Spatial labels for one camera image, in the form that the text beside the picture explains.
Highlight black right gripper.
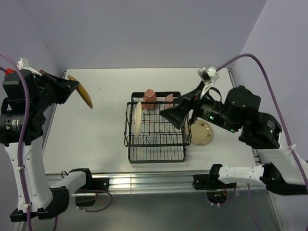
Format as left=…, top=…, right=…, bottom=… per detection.
left=157, top=79, right=237, bottom=132

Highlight pink floral small bowl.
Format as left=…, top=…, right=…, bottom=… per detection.
left=164, top=93, right=175, bottom=109

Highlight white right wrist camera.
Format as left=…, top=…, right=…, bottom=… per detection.
left=197, top=65, right=219, bottom=98

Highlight black wire dish rack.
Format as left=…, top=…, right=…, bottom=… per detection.
left=124, top=91, right=192, bottom=164

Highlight pink floral mug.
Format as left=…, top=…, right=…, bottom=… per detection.
left=141, top=89, right=157, bottom=111

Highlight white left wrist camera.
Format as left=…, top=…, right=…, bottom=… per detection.
left=17, top=58, right=42, bottom=76

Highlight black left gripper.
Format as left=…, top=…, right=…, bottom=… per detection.
left=31, top=69, right=79, bottom=111

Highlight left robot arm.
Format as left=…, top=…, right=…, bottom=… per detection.
left=0, top=70, right=94, bottom=222

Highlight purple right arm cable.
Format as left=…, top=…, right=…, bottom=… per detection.
left=215, top=53, right=308, bottom=186

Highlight yellow patterned plate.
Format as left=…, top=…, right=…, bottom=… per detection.
left=76, top=82, right=93, bottom=109

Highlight aluminium mounting rail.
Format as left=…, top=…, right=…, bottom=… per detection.
left=45, top=172, right=241, bottom=195

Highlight cream plate small motifs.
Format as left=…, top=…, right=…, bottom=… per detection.
left=185, top=119, right=214, bottom=145

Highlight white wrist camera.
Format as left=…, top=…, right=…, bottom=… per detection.
left=17, top=58, right=42, bottom=76
left=197, top=65, right=219, bottom=98

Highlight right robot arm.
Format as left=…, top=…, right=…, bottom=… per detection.
left=160, top=83, right=308, bottom=195

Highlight cream plate green brushstroke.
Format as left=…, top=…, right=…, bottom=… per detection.
left=133, top=102, right=142, bottom=138

